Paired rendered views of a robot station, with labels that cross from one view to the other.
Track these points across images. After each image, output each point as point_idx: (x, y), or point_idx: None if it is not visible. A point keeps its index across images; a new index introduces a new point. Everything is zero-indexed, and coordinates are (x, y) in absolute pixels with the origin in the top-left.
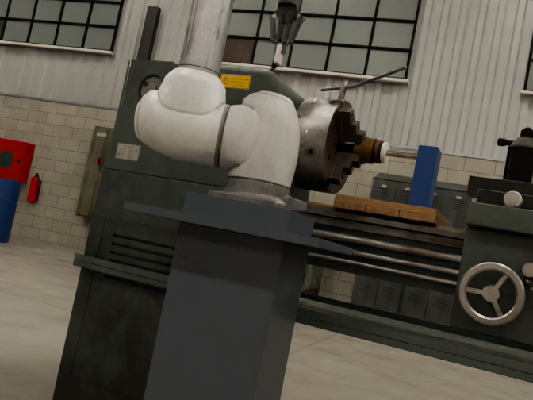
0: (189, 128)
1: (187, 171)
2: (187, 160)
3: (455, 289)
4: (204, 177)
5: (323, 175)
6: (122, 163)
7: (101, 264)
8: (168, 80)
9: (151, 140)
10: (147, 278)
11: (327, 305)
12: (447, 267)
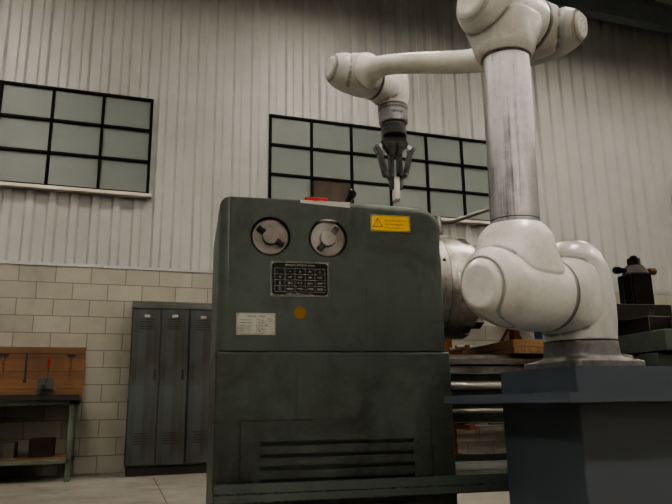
0: (558, 290)
1: (354, 338)
2: (536, 328)
3: None
4: (379, 343)
5: (475, 320)
6: (250, 340)
7: (265, 491)
8: (521, 235)
9: (518, 310)
10: (346, 491)
11: None
12: None
